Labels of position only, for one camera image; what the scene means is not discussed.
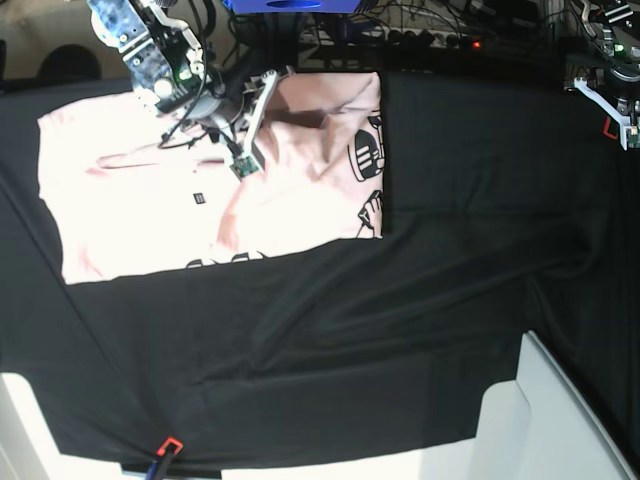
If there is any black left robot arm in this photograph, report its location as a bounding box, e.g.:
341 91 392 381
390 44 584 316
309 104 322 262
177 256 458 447
568 1 639 151

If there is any red blue tool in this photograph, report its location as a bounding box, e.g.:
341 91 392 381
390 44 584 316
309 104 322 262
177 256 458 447
145 437 184 480

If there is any blue plastic base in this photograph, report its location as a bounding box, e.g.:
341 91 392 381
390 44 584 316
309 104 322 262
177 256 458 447
223 0 378 14

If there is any pale pink T-shirt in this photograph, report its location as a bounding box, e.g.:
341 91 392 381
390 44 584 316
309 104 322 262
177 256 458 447
38 73 385 284

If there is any black power strip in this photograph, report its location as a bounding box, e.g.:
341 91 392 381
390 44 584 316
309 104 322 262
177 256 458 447
300 26 484 51

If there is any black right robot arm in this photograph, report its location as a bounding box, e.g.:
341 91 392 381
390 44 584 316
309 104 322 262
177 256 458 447
88 1 294 179

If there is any red bracket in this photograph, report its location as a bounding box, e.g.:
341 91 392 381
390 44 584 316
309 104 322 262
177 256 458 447
603 116 618 140

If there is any black table cloth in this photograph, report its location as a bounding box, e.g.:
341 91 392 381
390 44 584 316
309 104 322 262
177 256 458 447
1 73 639 470

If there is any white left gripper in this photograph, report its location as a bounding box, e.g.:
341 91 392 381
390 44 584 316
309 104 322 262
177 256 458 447
564 77 639 150

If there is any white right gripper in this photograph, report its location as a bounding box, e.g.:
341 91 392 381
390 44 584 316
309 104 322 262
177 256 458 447
228 66 294 178

